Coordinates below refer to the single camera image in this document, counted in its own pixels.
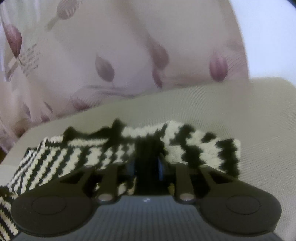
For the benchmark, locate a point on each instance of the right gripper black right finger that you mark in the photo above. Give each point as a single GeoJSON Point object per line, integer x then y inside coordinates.
{"type": "Point", "coordinates": [226, 203]}

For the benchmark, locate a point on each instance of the pink leaf print curtain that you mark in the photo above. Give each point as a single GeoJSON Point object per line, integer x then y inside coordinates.
{"type": "Point", "coordinates": [62, 57]}

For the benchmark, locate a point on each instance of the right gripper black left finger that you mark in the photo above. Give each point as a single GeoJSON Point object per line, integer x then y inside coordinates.
{"type": "Point", "coordinates": [65, 204]}

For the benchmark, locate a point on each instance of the black white striped knit sweater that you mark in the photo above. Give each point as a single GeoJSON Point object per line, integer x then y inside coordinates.
{"type": "Point", "coordinates": [57, 156]}

